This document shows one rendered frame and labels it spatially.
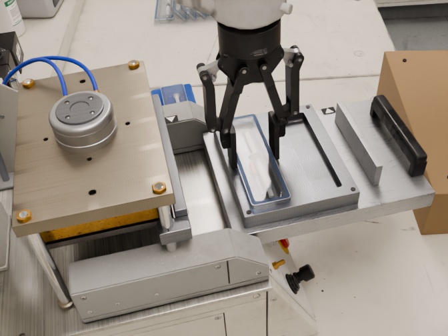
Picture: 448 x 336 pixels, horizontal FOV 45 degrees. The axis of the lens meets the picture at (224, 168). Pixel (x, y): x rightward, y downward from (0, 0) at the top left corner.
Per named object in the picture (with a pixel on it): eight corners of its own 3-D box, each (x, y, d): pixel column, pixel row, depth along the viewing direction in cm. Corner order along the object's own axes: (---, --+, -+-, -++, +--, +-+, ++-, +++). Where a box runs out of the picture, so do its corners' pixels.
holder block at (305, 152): (245, 229, 75) (244, 217, 73) (213, 134, 89) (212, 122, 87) (358, 203, 77) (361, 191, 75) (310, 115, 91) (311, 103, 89)
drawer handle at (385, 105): (411, 177, 80) (417, 158, 77) (369, 114, 90) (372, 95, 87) (424, 175, 80) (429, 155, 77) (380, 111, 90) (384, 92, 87)
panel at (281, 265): (315, 322, 88) (269, 275, 75) (263, 189, 109) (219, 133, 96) (327, 317, 88) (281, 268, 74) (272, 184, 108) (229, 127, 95)
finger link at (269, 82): (248, 49, 69) (259, 45, 69) (273, 109, 77) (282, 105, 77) (257, 67, 66) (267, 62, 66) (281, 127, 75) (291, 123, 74)
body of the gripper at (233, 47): (220, 38, 60) (225, 103, 67) (293, 25, 61) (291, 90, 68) (206, 5, 66) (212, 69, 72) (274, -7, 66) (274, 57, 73)
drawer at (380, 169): (235, 253, 77) (233, 219, 71) (203, 149, 92) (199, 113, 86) (430, 209, 80) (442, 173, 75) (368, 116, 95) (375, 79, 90)
